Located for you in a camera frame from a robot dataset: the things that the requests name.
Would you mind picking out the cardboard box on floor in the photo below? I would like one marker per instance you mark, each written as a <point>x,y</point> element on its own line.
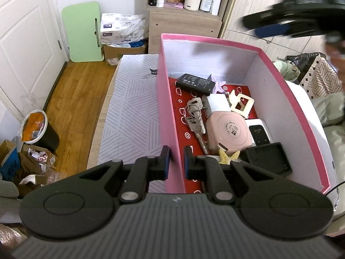
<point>112,55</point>

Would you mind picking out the white pocket wifi device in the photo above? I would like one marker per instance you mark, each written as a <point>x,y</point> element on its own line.
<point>260,134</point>

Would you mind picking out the black trash bin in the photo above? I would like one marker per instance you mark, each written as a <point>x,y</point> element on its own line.
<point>36,130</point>

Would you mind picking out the yellow starfish toy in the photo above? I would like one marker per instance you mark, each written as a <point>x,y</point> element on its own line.
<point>225,159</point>

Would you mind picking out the white jar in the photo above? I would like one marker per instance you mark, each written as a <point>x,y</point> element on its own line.
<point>192,5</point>

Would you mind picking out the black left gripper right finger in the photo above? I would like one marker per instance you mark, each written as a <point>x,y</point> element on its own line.
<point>208,171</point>

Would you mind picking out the pink storage box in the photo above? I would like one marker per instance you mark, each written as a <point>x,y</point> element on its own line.
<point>275,103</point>

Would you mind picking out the green folding board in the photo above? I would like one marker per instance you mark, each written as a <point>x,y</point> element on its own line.
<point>82,25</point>

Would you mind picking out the green plush toy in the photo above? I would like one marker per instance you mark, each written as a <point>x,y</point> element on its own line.
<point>288,70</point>

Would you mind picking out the wooden shelf cabinet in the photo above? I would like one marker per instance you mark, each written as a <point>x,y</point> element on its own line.
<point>173,20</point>

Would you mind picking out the silver key bunch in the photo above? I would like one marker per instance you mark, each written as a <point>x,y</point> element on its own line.
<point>193,118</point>

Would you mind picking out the white tissue pack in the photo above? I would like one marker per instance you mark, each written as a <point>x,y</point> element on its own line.
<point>116,28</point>

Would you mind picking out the white paper roll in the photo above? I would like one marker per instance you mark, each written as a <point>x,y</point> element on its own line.
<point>215,7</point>

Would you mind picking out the black battery pack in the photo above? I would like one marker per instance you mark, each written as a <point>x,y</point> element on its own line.
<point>194,83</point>

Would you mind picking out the purple small toy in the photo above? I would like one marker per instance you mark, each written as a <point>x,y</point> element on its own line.
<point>218,88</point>

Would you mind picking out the pink round tape measure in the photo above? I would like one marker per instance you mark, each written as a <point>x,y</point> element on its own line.
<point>228,131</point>

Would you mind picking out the white charger plug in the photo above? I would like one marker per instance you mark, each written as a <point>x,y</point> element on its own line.
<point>215,103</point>

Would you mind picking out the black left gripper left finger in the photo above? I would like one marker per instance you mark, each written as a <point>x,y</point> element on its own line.
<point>139,175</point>

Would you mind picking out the wooden wardrobe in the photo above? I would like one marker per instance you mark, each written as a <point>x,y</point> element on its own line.
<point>277,47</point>

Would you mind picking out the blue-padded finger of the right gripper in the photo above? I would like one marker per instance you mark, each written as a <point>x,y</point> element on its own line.
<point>273,30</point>

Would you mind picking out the white door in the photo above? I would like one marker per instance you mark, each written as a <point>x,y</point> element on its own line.
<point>31,54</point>

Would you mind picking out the red glasses cloth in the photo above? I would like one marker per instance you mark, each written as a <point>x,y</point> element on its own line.
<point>180,98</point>

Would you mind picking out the patterned tote bag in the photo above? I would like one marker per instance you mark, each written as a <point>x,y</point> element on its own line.
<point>321,79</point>

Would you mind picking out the black square case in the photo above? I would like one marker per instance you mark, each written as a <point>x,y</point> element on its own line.
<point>270,157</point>

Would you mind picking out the cream hair claw clip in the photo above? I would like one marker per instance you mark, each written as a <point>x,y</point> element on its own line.
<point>241,104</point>

